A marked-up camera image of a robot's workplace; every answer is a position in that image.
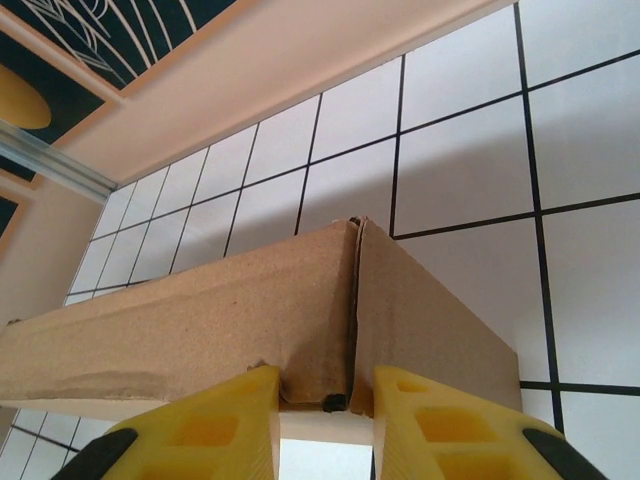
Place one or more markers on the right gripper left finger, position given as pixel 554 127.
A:
pixel 225 450

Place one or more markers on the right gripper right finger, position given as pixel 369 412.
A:
pixel 425 450

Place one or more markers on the brown cardboard box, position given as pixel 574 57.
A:
pixel 200 325

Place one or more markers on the aluminium frame post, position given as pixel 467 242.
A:
pixel 50 160

